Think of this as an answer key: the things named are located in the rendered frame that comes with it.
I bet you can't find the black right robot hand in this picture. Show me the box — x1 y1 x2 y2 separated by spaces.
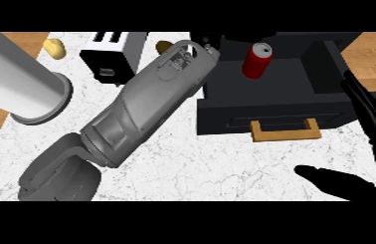
292 70 376 202

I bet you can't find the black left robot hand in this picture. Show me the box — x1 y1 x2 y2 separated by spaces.
188 32 278 52

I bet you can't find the red can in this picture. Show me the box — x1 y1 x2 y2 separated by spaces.
240 42 274 81

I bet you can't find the yellow potato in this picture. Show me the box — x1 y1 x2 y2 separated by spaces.
154 40 177 55
41 37 67 61

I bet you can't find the dark grey cabinet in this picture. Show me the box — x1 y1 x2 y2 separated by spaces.
202 32 376 105

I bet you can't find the white and black toaster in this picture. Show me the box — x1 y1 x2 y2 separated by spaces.
78 32 150 88

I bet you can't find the pale grey cylinder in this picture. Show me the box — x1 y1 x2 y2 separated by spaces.
0 32 75 126

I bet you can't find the dark drawer front, wooden handle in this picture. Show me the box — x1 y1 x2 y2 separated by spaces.
194 97 359 143

